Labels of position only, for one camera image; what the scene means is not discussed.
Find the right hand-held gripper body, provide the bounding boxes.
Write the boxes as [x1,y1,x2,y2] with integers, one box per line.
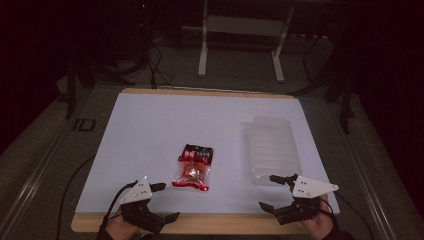
[275,175,340,226]

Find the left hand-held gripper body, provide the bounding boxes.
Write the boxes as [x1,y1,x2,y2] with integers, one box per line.
[118,176,166,235]

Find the clear plastic container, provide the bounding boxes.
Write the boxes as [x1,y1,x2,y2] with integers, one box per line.
[246,115,303,186]

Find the red and black snack packet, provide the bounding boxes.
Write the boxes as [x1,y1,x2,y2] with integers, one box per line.
[171,143,215,192]

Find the person's left hand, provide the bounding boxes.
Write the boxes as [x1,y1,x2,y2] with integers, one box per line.
[105,208,142,240]

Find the person's right hand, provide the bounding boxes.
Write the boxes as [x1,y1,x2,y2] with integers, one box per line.
[299,194,336,240]

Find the white table mat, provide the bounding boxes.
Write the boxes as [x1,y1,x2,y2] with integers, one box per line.
[74,92,341,215]

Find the black stand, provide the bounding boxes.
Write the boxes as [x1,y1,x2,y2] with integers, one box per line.
[64,54,136,120]
[289,34,357,135]

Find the white metal stand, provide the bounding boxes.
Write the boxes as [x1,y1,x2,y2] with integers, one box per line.
[197,0,297,84]

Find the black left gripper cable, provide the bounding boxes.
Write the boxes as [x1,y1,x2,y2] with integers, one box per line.
[99,180,139,234]

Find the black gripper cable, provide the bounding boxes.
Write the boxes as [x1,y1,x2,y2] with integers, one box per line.
[333,191,375,240]
[99,180,139,234]

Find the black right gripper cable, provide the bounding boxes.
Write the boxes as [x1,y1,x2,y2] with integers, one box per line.
[333,191,375,240]

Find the metal floor rail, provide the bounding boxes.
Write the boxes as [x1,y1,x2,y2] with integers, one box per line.
[328,99,399,240]
[0,124,73,240]

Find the black cable beside table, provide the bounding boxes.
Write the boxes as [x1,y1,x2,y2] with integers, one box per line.
[55,155,97,240]

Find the black floor bracket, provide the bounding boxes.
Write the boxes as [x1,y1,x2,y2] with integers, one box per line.
[72,117,97,133]

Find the black floor cables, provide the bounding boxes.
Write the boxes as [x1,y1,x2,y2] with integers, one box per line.
[145,41,176,91]

